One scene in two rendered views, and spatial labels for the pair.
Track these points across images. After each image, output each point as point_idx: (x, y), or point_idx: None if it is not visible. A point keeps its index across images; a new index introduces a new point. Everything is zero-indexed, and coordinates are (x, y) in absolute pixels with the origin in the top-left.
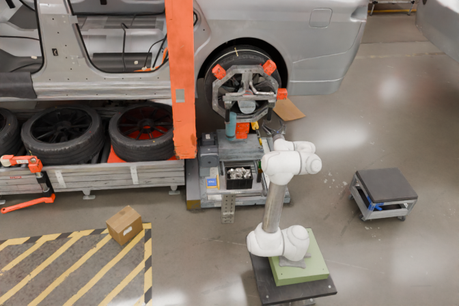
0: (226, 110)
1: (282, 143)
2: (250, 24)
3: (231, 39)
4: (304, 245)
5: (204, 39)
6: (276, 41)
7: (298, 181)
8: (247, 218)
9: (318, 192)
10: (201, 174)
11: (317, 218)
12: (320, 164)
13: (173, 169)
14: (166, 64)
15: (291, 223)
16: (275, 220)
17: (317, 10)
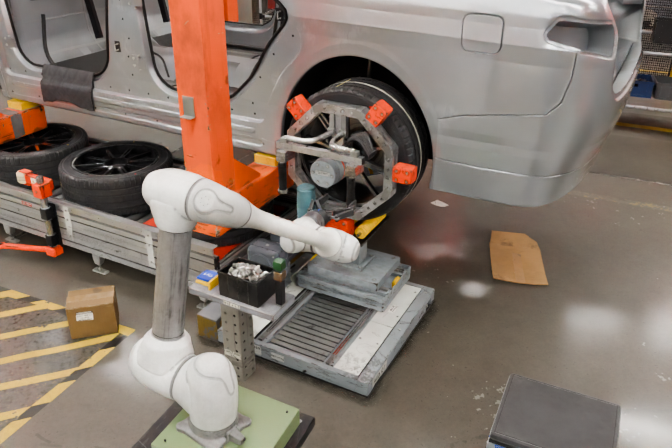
0: (278, 166)
1: (298, 221)
2: (358, 33)
3: (331, 56)
4: (204, 390)
5: (294, 52)
6: (404, 70)
7: (422, 374)
8: (272, 386)
9: (443, 408)
10: None
11: (397, 445)
12: (211, 199)
13: (200, 256)
14: (245, 89)
15: (339, 428)
16: (161, 309)
17: (474, 17)
